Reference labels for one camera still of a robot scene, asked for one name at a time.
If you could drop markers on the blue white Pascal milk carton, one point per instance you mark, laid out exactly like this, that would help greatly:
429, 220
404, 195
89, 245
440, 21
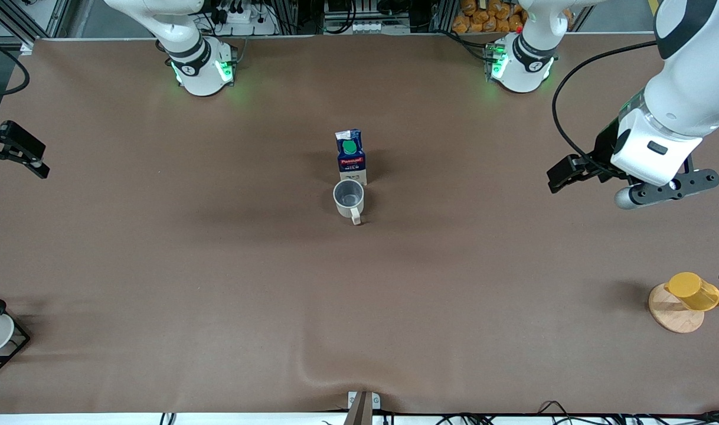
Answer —
352, 159

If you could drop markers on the white long power strip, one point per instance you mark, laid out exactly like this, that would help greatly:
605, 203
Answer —
359, 27

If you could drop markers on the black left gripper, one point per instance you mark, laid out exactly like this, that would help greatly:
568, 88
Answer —
603, 146

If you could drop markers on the white power strip with plugs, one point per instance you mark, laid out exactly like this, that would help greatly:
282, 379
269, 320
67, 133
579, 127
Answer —
247, 20

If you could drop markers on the yellow cup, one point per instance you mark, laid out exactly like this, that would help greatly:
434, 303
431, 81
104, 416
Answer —
693, 292

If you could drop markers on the metal table clamp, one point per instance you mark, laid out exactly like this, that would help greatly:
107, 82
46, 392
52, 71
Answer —
362, 404

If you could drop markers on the aluminium frame post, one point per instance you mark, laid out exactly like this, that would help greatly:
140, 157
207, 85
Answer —
288, 15

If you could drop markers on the wooden mug stand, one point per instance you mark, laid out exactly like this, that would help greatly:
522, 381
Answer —
672, 313

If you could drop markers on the brown table cover sheet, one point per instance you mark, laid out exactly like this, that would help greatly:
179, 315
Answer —
159, 265

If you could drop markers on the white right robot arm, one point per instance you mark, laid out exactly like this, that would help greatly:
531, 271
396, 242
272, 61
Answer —
200, 74

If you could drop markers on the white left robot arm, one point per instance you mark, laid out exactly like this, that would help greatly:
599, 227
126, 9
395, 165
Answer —
530, 65

